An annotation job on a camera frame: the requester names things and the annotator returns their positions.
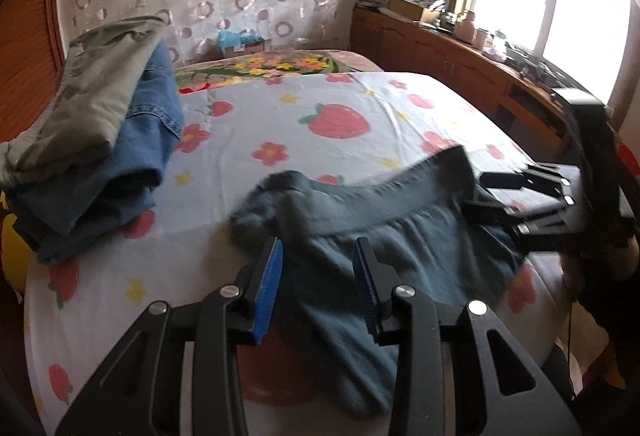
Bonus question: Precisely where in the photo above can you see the pink jar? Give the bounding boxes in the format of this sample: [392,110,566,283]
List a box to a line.
[457,11,477,42]

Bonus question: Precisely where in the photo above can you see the long wooden cabinet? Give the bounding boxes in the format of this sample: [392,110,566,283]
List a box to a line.
[350,5,576,153]

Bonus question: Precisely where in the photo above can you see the teal plastic bag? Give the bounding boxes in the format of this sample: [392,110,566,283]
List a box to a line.
[217,30,261,48]

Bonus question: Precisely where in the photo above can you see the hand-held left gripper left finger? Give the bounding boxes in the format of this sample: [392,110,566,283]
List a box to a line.
[55,236,285,436]

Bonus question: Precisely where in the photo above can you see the folded khaki pants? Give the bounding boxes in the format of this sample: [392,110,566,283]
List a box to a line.
[0,15,169,190]

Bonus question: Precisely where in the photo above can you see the yellow ball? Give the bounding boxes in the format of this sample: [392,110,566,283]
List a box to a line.
[0,193,37,290]

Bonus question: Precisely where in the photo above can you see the teal pants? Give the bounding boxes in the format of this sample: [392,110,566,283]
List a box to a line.
[229,146,531,420]

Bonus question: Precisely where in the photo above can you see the folded blue jeans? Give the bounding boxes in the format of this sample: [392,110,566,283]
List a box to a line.
[7,38,185,265]

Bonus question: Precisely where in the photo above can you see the open cardboard box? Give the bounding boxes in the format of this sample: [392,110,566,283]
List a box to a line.
[387,0,442,23]

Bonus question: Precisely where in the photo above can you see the floral pillow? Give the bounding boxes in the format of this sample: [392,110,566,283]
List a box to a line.
[172,48,386,95]

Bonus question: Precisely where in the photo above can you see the wooden ribbed headboard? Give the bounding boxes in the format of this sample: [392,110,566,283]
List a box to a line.
[0,0,69,143]

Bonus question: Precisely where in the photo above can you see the white floral bedsheet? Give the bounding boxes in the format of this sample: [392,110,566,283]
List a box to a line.
[22,71,576,436]

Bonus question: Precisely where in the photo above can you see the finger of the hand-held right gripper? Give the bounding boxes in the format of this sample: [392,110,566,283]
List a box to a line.
[477,163,584,208]
[460,197,571,239]

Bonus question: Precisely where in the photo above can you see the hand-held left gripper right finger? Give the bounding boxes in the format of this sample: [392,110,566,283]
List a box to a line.
[351,237,583,436]

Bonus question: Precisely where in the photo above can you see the small printed carton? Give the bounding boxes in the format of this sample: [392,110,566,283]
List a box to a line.
[223,41,266,60]

